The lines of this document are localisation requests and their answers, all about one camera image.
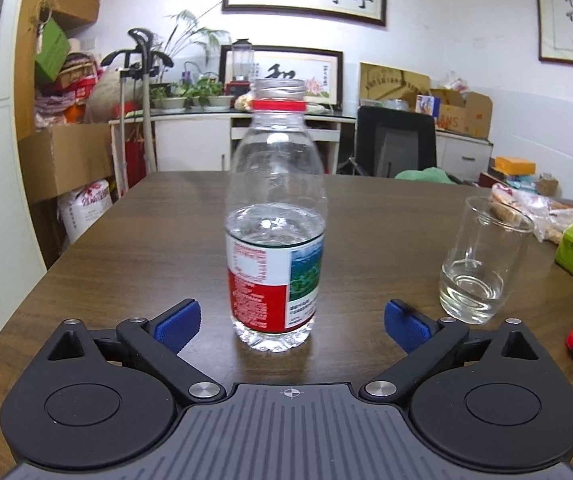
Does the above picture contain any low white cabinet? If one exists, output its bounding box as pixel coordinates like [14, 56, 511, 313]
[435, 130, 494, 181]

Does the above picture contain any orange flat box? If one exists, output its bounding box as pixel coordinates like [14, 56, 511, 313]
[495, 156, 537, 176]

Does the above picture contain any green cardboard box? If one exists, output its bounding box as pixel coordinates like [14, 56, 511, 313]
[35, 17, 71, 83]

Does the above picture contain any clear plastic water bottle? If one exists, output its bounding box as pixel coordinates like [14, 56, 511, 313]
[224, 79, 328, 353]

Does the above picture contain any red paper bag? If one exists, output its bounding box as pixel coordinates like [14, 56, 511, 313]
[125, 137, 148, 195]

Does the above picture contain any white printed sack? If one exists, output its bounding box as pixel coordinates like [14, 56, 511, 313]
[57, 180, 113, 246]

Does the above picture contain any large brown cardboard box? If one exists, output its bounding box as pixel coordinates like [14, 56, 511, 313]
[19, 122, 117, 206]

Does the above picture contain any white hanging ring charm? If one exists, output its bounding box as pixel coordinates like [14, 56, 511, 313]
[29, 0, 54, 53]

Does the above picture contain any clear glass mug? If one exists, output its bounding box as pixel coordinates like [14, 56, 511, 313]
[439, 196, 536, 325]

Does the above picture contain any framed flower picture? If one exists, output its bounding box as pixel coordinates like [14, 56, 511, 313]
[219, 45, 344, 111]

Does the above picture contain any clear plastic snack bag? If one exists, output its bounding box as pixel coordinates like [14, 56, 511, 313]
[489, 182, 573, 243]

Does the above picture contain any blender with red base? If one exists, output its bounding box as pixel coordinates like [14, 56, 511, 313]
[230, 37, 254, 96]

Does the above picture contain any small potted green plant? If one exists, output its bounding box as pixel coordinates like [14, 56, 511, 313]
[149, 84, 188, 112]
[197, 76, 236, 110]
[184, 77, 207, 108]

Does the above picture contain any green cloth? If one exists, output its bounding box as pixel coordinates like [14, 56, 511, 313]
[395, 166, 456, 185]

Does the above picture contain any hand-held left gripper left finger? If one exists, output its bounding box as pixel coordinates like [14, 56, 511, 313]
[46, 298, 227, 406]

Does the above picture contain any beige woven sack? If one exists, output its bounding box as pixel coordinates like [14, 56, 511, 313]
[86, 67, 124, 123]

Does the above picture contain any white side desk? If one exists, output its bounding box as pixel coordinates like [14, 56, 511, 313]
[109, 109, 357, 196]

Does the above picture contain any pile of folded fabrics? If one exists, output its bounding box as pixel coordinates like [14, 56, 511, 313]
[34, 50, 102, 128]

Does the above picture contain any small colourful printed box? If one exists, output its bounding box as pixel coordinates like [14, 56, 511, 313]
[415, 94, 442, 117]

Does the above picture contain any open printed cardboard box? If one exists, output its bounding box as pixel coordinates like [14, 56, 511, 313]
[429, 89, 493, 140]

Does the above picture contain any black office chair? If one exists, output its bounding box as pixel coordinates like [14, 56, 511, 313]
[349, 105, 437, 179]

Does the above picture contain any tall green palm plant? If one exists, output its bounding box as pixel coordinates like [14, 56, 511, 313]
[164, 9, 222, 68]

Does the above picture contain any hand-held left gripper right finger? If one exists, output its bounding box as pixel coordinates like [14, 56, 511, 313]
[358, 298, 541, 406]

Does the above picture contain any flat cardboard sheet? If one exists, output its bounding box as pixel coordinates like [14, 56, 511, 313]
[359, 61, 432, 106]

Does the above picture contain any wooden shelf unit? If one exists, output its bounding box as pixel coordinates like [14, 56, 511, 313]
[14, 0, 102, 141]

